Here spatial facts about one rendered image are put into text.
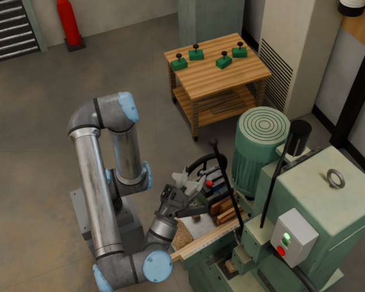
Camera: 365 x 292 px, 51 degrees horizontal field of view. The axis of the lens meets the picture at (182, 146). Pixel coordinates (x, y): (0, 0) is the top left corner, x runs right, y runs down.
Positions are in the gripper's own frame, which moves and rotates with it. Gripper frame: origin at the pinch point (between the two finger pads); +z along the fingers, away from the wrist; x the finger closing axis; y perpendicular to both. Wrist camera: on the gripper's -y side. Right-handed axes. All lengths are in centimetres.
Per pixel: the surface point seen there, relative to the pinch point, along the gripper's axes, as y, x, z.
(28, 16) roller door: 80, 287, 63
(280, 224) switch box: -10.7, -36.8, -3.4
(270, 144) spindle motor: -7.3, -22.0, 17.2
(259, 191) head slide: -18.8, -12.1, 3.0
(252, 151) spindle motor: -5.7, -17.2, 13.2
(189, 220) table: -23.4, 29.5, -21.0
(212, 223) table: -31.5, 24.1, -17.6
